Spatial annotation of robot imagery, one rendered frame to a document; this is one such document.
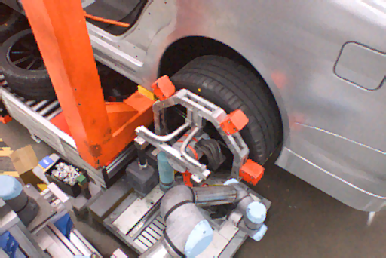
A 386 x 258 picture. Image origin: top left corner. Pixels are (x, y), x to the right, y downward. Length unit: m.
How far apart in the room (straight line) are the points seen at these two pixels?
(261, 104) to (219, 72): 0.24
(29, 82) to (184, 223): 2.04
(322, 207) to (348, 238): 0.26
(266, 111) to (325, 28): 0.50
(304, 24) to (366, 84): 0.30
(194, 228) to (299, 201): 1.68
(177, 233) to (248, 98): 0.77
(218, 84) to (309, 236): 1.37
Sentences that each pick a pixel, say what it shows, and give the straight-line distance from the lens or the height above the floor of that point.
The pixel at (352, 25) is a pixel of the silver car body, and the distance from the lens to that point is 1.39.
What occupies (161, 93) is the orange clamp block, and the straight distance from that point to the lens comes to 1.78.
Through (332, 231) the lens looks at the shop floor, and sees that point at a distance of 2.74.
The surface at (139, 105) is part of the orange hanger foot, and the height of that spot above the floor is 0.68.
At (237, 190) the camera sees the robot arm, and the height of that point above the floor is 1.00.
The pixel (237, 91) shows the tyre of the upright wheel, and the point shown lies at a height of 1.16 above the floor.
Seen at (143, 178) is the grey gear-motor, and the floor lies 0.40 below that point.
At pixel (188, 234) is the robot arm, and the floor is 1.23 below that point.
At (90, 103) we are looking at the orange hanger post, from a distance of 1.87.
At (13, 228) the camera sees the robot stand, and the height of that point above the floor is 1.20.
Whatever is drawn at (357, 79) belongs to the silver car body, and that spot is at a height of 1.42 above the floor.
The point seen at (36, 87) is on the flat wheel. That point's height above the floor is 0.41.
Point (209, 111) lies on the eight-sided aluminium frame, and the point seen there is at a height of 1.12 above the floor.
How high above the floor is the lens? 2.30
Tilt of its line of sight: 52 degrees down
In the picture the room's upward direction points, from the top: straight up
